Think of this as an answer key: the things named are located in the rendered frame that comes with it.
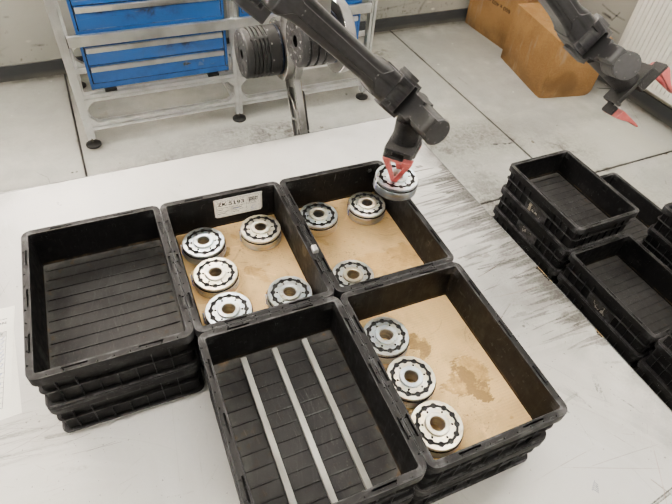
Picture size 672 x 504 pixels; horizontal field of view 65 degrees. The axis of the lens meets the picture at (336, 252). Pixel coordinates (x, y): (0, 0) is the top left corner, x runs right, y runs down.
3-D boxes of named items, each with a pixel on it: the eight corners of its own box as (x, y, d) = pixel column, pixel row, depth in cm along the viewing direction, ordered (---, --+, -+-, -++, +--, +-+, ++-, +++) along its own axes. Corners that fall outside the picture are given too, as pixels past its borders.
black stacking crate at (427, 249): (278, 214, 145) (278, 182, 137) (375, 192, 154) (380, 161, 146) (334, 326, 121) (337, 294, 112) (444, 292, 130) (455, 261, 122)
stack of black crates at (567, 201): (478, 244, 238) (508, 163, 206) (530, 228, 248) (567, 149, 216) (534, 310, 214) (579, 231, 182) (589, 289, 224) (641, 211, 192)
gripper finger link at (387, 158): (413, 174, 124) (422, 140, 117) (404, 191, 119) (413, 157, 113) (385, 165, 125) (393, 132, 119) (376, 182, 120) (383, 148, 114)
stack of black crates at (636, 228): (547, 222, 252) (565, 185, 235) (593, 208, 262) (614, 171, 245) (607, 282, 228) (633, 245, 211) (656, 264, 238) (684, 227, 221)
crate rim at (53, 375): (24, 239, 119) (20, 232, 117) (160, 211, 129) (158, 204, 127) (29, 389, 95) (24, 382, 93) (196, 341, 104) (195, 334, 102)
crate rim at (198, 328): (160, 211, 129) (158, 204, 127) (277, 187, 138) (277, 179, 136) (197, 341, 104) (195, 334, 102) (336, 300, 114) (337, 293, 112)
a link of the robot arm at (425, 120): (401, 62, 103) (370, 96, 106) (432, 92, 96) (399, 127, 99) (430, 92, 112) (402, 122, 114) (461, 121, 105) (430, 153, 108)
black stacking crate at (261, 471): (203, 367, 111) (197, 336, 103) (333, 327, 120) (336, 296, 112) (259, 565, 87) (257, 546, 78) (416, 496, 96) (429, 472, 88)
